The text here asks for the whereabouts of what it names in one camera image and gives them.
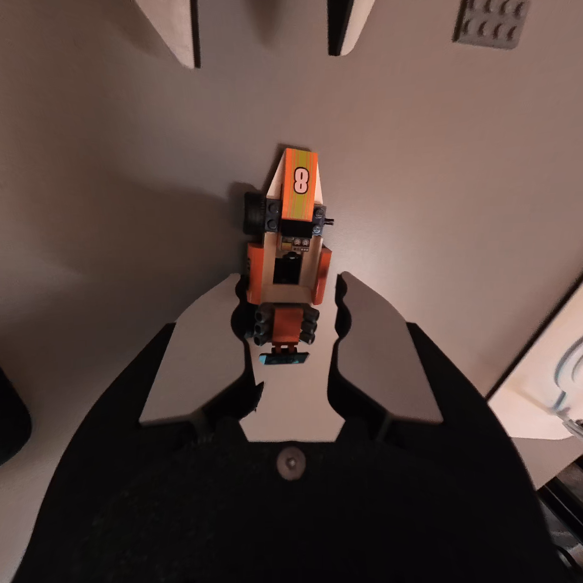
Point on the black honeycomb wrist rest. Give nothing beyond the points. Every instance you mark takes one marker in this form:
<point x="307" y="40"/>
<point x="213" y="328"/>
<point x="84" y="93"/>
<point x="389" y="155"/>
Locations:
<point x="11" y="414"/>

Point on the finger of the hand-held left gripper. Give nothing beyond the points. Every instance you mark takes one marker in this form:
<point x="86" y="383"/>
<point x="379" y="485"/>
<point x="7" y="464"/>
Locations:
<point x="351" y="23"/>
<point x="173" y="27"/>

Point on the grey lego plate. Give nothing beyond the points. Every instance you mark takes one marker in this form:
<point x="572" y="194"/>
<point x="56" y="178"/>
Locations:
<point x="492" y="20"/>

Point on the orange white lego car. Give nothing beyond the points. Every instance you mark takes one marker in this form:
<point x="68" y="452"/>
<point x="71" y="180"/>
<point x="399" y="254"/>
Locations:
<point x="290" y="255"/>

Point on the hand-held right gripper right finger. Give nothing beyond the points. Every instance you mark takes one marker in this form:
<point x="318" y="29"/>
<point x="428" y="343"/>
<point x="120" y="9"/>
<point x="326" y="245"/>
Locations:
<point x="387" y="360"/>

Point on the white base plate with lever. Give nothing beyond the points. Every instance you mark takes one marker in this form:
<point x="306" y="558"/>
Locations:
<point x="547" y="392"/>

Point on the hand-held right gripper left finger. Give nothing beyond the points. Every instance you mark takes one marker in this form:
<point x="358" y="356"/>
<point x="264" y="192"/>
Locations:
<point x="200" y="360"/>

